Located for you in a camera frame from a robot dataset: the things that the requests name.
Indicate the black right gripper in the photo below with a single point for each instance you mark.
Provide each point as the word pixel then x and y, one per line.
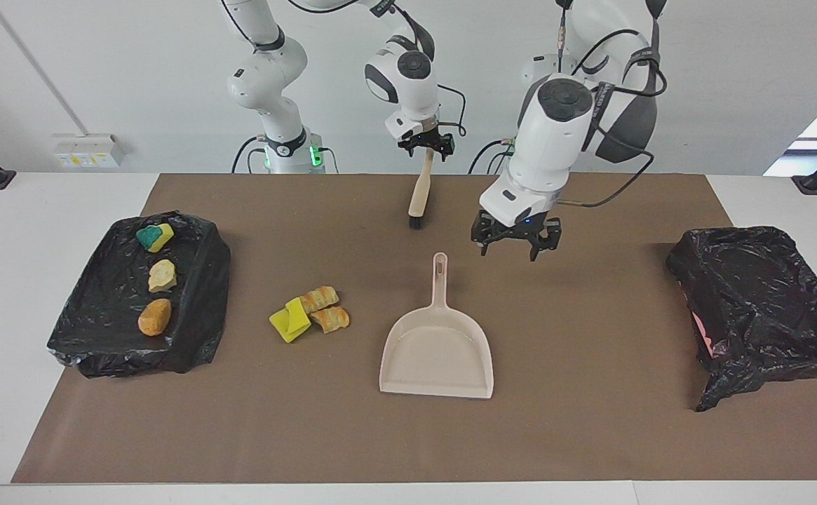
pixel 430 140

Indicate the white wall socket strip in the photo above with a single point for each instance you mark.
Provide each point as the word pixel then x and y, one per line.
pixel 85 151

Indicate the brown paper table mat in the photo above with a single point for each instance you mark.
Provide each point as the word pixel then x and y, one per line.
pixel 555 421

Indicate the black bagged bin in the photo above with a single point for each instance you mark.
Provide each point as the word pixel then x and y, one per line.
pixel 99 308

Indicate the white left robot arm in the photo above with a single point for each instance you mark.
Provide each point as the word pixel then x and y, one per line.
pixel 548 154

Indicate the beige plastic dustpan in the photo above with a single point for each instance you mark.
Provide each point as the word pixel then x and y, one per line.
pixel 436 358

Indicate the striped orange croissant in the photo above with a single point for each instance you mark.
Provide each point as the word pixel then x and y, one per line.
pixel 329 320
pixel 319 299

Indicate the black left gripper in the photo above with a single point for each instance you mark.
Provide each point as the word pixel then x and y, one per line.
pixel 517 231

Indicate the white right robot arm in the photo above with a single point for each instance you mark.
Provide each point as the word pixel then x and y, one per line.
pixel 412 84

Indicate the yellow sponge with green pad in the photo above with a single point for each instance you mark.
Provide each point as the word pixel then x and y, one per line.
pixel 159 238

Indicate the beige hand brush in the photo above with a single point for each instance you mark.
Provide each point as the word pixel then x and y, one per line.
pixel 419 200

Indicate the black bagged bin showing pink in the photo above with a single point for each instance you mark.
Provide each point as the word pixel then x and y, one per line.
pixel 752 301

